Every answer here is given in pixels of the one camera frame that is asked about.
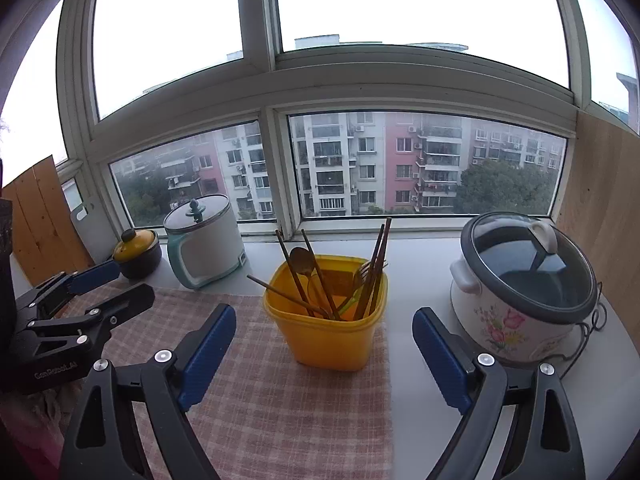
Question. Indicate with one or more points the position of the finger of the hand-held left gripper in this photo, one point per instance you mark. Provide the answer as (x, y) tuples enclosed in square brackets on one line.
[(125, 305), (95, 275)]

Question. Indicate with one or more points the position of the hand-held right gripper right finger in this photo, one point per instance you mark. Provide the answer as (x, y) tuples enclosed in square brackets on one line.
[(440, 360)]

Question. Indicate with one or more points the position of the black clay pot yellow lid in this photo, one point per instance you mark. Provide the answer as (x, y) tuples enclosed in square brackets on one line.
[(137, 257)]

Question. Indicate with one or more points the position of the steel fork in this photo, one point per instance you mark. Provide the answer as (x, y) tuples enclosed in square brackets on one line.
[(365, 272)]

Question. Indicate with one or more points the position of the person's left forearm pink sleeve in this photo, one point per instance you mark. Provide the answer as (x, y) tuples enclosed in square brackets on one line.
[(45, 440)]

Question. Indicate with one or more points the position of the white floral rice cooker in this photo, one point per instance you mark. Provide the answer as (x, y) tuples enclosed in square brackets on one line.
[(520, 310)]

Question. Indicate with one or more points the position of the white window frame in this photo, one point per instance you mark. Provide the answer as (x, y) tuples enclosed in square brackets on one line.
[(280, 85)]

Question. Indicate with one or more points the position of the yellow plastic container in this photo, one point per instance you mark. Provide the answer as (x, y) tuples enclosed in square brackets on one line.
[(325, 340)]

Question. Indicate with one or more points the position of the grey cutting board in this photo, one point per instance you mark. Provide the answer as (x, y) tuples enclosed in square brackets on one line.
[(95, 230)]

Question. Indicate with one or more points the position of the light wooden wall panel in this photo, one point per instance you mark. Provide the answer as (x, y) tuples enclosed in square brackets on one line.
[(605, 210)]

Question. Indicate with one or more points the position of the wooden plank board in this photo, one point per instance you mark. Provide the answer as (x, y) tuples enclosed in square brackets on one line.
[(45, 220)]

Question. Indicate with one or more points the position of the pink checked cloth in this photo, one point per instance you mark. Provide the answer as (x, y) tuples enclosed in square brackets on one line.
[(280, 400)]

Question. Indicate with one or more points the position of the apartment buildings outside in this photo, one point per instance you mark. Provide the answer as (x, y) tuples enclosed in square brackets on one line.
[(350, 170)]

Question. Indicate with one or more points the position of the green plastic spoon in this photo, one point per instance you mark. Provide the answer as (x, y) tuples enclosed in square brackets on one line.
[(350, 301)]

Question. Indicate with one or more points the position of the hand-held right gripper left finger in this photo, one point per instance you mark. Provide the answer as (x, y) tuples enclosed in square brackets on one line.
[(207, 355)]

